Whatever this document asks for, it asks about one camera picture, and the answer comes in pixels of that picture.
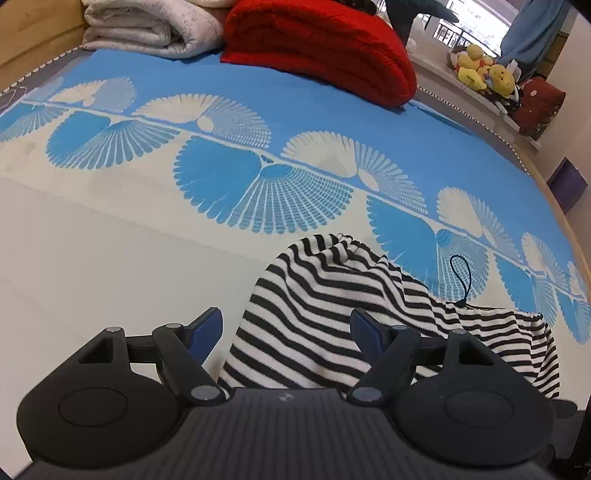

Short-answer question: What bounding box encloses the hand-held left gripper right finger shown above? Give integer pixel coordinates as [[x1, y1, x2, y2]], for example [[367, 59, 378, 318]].
[[346, 308, 502, 407]]

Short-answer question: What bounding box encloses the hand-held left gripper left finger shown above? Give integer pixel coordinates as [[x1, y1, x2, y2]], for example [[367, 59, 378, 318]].
[[78, 307, 232, 407]]

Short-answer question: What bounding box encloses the black white striped garment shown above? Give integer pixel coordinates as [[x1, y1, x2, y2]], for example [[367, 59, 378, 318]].
[[217, 233, 561, 400]]

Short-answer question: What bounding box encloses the blue white patterned bed sheet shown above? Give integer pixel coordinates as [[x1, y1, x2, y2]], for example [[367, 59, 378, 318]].
[[0, 48, 591, 402]]

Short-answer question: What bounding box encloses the purple box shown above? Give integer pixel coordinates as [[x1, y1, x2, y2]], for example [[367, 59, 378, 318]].
[[547, 157, 590, 214]]

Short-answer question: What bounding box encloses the white window ledge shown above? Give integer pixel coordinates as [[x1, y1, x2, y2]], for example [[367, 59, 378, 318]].
[[409, 25, 542, 151]]

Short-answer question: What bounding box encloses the red patterned cushion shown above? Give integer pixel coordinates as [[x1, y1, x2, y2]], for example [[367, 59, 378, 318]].
[[517, 76, 567, 139]]

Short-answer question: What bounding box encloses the yellow plush toy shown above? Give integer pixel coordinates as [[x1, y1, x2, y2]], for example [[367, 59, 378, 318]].
[[487, 65, 516, 99], [456, 44, 495, 90]]

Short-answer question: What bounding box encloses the folded red blanket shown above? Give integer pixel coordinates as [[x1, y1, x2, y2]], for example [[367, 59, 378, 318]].
[[220, 0, 418, 108]]

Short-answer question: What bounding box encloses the folded white quilt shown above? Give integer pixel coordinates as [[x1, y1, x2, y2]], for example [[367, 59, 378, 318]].
[[82, 0, 237, 60]]

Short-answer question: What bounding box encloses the window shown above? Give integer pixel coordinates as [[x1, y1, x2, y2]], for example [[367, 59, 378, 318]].
[[425, 0, 514, 52]]

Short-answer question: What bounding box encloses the blue curtain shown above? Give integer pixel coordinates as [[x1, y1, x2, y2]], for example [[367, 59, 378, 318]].
[[499, 0, 571, 71]]

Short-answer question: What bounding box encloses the black cord loop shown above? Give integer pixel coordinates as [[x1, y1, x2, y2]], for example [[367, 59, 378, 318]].
[[450, 254, 476, 309]]

